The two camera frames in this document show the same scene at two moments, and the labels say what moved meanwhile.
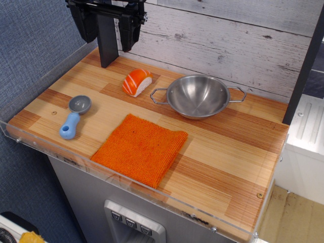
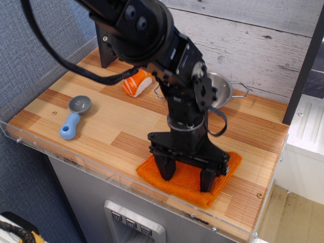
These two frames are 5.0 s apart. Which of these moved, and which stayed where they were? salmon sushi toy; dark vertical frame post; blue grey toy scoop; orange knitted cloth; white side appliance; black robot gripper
Moved: black robot gripper; orange knitted cloth
Stayed: salmon sushi toy; white side appliance; blue grey toy scoop; dark vertical frame post
